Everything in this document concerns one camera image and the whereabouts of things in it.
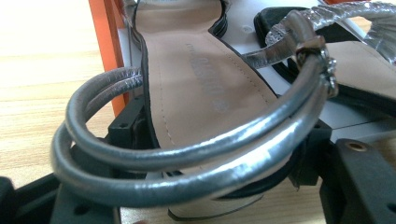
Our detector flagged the black sandal silver straps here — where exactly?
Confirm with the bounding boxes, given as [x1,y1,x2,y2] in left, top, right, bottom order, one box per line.
[50,0,341,222]
[253,0,396,119]

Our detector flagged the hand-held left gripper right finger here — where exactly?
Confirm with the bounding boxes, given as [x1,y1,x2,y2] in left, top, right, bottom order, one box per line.
[288,120,396,224]

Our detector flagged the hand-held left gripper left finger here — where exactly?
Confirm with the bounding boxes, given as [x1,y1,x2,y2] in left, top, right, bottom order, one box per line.
[49,95,153,224]

